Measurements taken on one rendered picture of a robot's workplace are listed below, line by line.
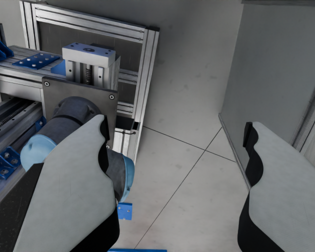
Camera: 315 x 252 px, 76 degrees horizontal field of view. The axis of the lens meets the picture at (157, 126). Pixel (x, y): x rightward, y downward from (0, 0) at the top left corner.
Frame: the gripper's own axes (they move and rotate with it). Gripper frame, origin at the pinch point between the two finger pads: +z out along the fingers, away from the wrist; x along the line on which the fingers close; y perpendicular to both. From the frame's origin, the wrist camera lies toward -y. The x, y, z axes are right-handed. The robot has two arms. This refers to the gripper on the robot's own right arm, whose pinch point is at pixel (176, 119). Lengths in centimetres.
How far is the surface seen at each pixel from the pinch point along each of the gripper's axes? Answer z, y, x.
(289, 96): 63, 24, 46
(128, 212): 145, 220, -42
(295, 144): 49, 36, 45
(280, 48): 81, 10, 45
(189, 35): 148, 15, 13
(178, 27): 148, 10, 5
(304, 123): 49, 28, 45
